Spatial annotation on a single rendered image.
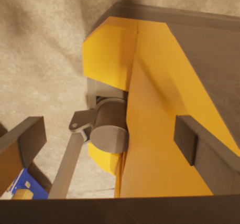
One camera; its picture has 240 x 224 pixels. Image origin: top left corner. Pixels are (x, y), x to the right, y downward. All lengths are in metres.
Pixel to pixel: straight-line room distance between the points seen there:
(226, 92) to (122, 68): 0.33
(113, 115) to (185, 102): 0.43
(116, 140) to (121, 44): 0.36
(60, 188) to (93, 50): 0.45
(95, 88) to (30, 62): 0.53
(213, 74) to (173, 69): 0.07
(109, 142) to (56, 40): 0.59
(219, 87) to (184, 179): 0.16
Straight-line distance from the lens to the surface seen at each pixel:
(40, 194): 2.11
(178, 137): 0.16
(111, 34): 0.53
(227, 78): 0.36
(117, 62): 0.55
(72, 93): 1.15
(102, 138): 0.68
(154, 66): 0.32
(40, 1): 0.97
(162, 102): 0.25
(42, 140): 0.17
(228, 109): 0.28
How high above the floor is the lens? 0.85
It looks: 49 degrees down
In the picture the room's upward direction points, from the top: 172 degrees counter-clockwise
